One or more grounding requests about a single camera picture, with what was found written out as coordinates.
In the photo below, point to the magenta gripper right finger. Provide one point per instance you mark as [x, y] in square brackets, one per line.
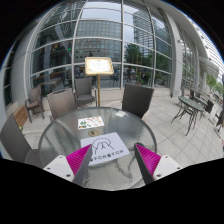
[153, 166]

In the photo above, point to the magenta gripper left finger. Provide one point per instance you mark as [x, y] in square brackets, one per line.
[72, 167]

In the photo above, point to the round glass patio table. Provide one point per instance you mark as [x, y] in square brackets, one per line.
[62, 137]

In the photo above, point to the white paper with logo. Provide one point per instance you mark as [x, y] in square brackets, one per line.
[105, 148]

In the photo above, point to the brass table centre cap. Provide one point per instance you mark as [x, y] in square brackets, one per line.
[93, 133]

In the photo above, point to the colourful menu card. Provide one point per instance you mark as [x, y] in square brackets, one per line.
[90, 122]

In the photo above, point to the dark wicker chair near left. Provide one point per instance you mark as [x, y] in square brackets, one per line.
[17, 146]

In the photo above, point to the dark wicker chair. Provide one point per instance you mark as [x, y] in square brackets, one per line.
[137, 99]
[84, 92]
[17, 146]

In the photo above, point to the grey wicker chair centre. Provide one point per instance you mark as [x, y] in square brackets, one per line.
[61, 102]

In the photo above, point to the dark wicker chair right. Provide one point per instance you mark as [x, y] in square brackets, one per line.
[137, 99]

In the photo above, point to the dark round table right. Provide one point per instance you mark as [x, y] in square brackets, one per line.
[190, 107]

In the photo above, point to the dark wicker chair back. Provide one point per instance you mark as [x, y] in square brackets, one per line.
[84, 92]

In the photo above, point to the brown wicker chair far left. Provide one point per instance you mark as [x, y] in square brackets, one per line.
[34, 101]

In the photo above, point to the dark chair far right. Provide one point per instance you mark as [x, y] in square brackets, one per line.
[208, 106]

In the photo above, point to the gold menu sign stand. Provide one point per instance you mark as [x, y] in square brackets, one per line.
[98, 66]

